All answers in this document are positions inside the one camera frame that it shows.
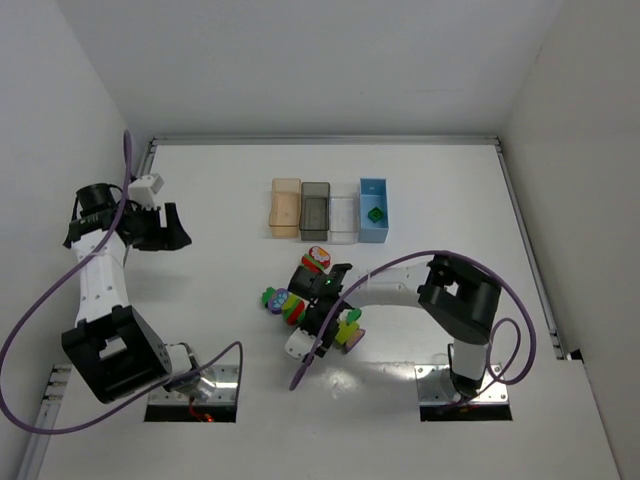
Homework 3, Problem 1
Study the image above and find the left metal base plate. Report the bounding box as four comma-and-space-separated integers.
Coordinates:
147, 364, 240, 407

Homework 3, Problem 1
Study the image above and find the metal base plate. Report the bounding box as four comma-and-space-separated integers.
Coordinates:
414, 364, 509, 407
147, 364, 240, 407

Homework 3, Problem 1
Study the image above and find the clear transparent container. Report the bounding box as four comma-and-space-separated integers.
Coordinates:
329, 183, 359, 244

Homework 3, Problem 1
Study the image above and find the aluminium frame rail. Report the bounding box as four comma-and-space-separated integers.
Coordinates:
40, 136, 573, 479

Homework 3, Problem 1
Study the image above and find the orange transparent container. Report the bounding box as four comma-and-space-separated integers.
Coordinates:
269, 178, 301, 238

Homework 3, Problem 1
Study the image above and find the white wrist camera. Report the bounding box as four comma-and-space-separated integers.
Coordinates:
285, 328, 316, 360
127, 173, 164, 209

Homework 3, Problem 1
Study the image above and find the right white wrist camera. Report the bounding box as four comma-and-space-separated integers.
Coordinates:
285, 328, 316, 360

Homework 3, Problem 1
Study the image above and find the dark green square lego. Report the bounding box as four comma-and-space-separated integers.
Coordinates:
367, 207, 385, 223

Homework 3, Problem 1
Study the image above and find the dark grey transparent container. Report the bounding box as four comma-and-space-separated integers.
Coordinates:
299, 182, 330, 242

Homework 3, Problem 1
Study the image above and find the blue container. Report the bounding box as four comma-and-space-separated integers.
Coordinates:
358, 178, 389, 243

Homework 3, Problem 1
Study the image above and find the red flower lego brick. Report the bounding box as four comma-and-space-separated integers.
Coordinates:
308, 246, 331, 269

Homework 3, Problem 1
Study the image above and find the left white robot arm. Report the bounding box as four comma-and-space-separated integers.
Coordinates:
61, 174, 215, 403

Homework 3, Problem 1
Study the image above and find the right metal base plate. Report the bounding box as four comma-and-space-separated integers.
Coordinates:
414, 364, 509, 407

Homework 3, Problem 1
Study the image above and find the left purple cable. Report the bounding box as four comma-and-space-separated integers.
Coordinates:
0, 129, 245, 435

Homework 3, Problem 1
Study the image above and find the lime purple lego stack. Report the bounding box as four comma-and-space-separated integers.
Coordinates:
334, 308, 366, 354

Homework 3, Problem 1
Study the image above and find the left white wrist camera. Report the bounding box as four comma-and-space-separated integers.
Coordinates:
127, 173, 164, 209

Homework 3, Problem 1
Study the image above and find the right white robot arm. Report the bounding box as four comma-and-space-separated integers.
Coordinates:
285, 254, 501, 398

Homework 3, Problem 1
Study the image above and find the purple flower lego stack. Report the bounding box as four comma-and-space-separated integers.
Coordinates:
261, 287, 290, 315

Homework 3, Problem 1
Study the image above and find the red lime green lego stack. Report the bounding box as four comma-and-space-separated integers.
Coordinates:
282, 294, 306, 326

